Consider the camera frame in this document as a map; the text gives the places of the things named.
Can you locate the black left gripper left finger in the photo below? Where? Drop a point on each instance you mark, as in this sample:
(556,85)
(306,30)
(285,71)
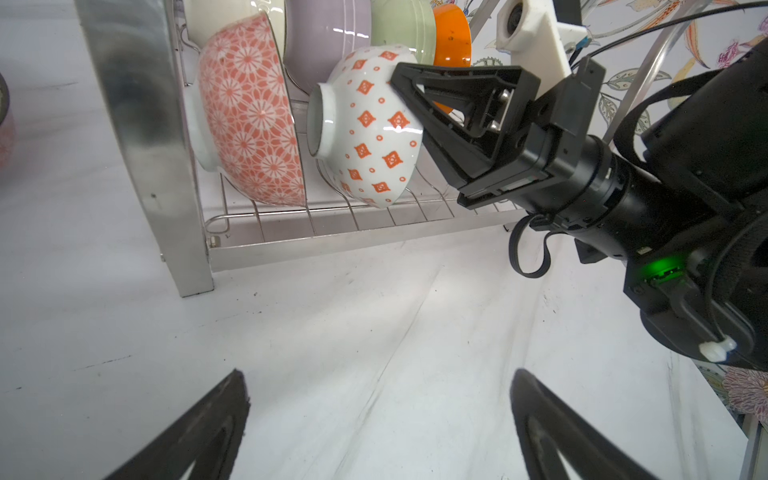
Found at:
(201,444)

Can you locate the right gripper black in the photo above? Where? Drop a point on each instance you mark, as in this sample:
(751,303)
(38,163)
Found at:
(548,164)

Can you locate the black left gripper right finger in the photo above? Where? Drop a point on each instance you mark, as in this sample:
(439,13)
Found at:
(551,434)

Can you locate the orange white bowl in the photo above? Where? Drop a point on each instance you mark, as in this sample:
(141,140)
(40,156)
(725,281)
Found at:
(453,37)

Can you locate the patterned bowl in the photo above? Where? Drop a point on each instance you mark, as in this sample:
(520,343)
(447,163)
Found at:
(359,128)
(248,112)
(8,127)

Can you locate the green bowl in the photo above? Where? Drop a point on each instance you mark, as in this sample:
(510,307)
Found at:
(406,22)

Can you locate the purple bowl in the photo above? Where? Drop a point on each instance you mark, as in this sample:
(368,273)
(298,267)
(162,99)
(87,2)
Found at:
(321,33)

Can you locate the patterned bowl front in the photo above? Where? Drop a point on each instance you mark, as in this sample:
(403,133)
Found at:
(248,112)

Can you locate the cream bowl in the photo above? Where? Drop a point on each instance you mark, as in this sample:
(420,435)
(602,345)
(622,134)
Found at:
(204,18)

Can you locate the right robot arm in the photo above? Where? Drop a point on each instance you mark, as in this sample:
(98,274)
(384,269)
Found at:
(687,216)

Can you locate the stainless steel dish rack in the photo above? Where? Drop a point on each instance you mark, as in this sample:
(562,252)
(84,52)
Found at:
(133,46)

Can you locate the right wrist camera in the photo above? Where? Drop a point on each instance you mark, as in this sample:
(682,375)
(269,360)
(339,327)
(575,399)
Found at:
(540,36)

